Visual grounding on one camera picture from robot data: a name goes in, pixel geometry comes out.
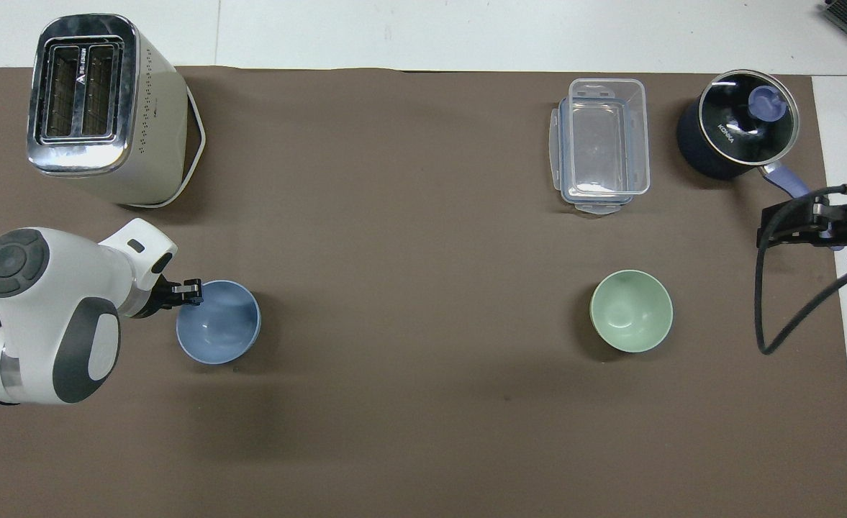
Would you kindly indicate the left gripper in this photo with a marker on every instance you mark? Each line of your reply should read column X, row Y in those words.
column 158, row 298

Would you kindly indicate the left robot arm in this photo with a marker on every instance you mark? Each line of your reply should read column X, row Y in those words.
column 49, row 316

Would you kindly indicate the blue bowl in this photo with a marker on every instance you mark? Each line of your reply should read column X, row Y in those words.
column 218, row 324

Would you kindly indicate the green bowl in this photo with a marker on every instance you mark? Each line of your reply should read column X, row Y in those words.
column 631, row 311

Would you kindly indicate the glass pot lid blue knob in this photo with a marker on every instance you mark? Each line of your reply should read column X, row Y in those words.
column 743, row 126

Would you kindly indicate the clear container lid blue seal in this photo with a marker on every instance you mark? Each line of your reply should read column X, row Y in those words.
column 596, row 205

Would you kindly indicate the clear plastic container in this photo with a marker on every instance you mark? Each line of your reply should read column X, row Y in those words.
column 607, row 137

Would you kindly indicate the white and chrome toaster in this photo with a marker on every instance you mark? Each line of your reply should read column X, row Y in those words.
column 85, row 93

